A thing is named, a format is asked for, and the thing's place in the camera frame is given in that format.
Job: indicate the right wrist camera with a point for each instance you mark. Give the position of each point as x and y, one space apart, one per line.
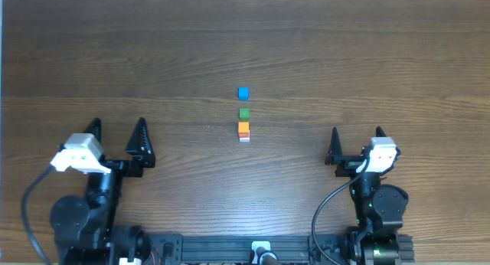
381 156

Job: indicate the red cube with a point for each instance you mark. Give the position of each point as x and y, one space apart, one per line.
245 135

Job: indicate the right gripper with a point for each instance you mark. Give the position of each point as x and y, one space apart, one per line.
346 167

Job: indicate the green cube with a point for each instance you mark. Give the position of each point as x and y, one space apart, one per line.
244 113

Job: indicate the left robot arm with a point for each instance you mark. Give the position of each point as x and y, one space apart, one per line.
88 215

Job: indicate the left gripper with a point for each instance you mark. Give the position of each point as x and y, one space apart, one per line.
124 168

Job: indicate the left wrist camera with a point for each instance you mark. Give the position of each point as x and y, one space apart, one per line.
80 154

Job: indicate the blue cube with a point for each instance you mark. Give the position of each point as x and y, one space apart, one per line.
243 93

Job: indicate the orange cube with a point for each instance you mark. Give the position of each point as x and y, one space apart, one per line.
243 127

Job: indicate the mounting rail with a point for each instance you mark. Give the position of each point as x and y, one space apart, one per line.
218 249

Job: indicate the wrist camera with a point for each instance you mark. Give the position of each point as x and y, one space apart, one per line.
381 156
80 154

